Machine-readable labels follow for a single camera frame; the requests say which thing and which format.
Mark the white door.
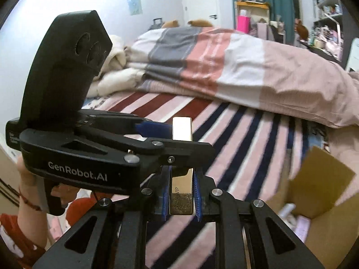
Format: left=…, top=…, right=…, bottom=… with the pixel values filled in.
left=181, top=0, right=219, bottom=27

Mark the red clothing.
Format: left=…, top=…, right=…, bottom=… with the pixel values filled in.
left=66, top=197, right=99, bottom=226

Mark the grey bookshelf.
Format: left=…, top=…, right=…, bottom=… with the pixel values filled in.
left=311, top=0, right=354, bottom=62

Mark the cream fleece blanket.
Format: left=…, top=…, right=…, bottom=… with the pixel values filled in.
left=90, top=35, right=146, bottom=96

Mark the pink cup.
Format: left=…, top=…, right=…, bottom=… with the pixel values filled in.
left=236, top=15, right=251, bottom=33

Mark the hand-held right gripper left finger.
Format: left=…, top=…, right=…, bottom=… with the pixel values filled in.
left=31, top=165, right=172, bottom=269

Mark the striped pink grey duvet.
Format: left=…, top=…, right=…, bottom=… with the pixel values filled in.
left=125, top=27, right=359, bottom=129

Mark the yellow wooden shelf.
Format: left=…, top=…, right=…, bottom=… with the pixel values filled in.
left=235, top=1, right=271, bottom=31

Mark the person's left forearm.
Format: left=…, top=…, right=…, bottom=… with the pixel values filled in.
left=15, top=191, right=49, bottom=251

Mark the person's left hand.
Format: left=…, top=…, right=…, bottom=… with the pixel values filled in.
left=16, top=155, right=47, bottom=206

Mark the striped pink printed blanket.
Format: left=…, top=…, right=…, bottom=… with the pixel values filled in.
left=81, top=90, right=359, bottom=269

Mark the dark suitcase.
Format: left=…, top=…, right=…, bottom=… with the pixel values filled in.
left=147, top=18, right=166, bottom=30

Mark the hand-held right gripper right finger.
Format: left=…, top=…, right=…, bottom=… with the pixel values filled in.
left=193, top=169, right=326, bottom=269

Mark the gold rectangular box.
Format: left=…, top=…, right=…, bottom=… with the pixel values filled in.
left=168, top=117, right=195, bottom=216

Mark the round brown plush toy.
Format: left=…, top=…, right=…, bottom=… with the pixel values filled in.
left=294, top=18, right=309, bottom=40

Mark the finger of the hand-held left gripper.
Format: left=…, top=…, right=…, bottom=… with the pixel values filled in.
left=60, top=127, right=216, bottom=176
left=80, top=111, right=172, bottom=141

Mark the cluttered dark desk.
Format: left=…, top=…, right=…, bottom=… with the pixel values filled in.
left=299, top=38, right=343, bottom=62

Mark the white bed headboard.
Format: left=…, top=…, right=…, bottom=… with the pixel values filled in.
left=345, top=38, right=359, bottom=72

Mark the blue wall poster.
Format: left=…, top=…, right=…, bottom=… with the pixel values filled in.
left=127, top=0, right=143, bottom=16

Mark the purple rectangular box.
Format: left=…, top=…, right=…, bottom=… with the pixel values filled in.
left=292, top=214, right=312, bottom=240

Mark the white charger plug with cable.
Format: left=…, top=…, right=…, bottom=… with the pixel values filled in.
left=279, top=203, right=296, bottom=219

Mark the red string bracelet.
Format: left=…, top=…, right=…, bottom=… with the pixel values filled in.
left=18, top=186, right=42, bottom=211

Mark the pale pink paper bag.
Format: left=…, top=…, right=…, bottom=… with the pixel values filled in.
left=256, top=22, right=270, bottom=40

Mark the black chair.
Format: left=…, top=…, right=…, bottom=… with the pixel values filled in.
left=269, top=21, right=287, bottom=44

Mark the cardboard box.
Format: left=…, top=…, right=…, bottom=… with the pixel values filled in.
left=266, top=146, right=357, bottom=269

